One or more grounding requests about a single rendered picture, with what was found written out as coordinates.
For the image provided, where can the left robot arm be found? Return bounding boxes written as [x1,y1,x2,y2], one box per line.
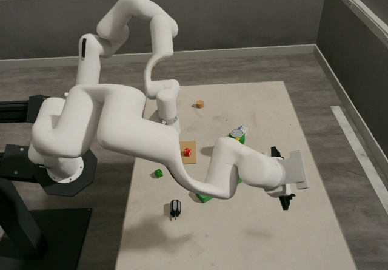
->
[76,0,180,125]

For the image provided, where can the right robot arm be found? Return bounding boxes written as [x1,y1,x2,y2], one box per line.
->
[28,84,310,200]

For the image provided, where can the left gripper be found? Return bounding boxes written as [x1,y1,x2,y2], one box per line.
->
[167,119,181,135]

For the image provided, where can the green die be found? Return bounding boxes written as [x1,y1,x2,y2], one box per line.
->
[155,169,163,178]

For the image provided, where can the tan flat mat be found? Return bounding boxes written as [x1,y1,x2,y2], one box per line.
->
[179,141,196,164]

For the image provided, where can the red die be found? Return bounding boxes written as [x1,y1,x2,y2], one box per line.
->
[184,148,191,157]

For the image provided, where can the green rectangular box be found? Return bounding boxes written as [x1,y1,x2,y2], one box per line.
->
[196,178,243,203]

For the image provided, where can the green soda can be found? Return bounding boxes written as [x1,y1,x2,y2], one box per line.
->
[229,129,245,145]

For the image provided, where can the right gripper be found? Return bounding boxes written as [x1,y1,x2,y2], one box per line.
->
[264,146,296,211]

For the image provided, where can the tan short cylinder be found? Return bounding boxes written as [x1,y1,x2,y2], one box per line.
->
[196,100,204,109]

